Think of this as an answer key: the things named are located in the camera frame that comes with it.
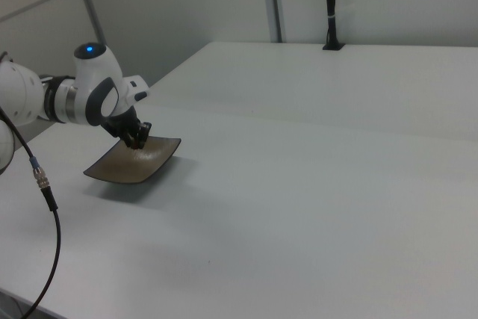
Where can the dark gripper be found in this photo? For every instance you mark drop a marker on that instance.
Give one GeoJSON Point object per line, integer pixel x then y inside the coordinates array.
{"type": "Point", "coordinates": [119, 124]}

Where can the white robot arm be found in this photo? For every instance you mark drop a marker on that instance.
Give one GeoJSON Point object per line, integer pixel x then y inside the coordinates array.
{"type": "Point", "coordinates": [93, 80]}

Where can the square brown ceramic plate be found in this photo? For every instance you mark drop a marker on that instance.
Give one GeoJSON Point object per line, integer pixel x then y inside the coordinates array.
{"type": "Point", "coordinates": [127, 167]}

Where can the black pole with base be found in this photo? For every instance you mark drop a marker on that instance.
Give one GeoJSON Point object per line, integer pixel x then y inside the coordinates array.
{"type": "Point", "coordinates": [333, 5]}

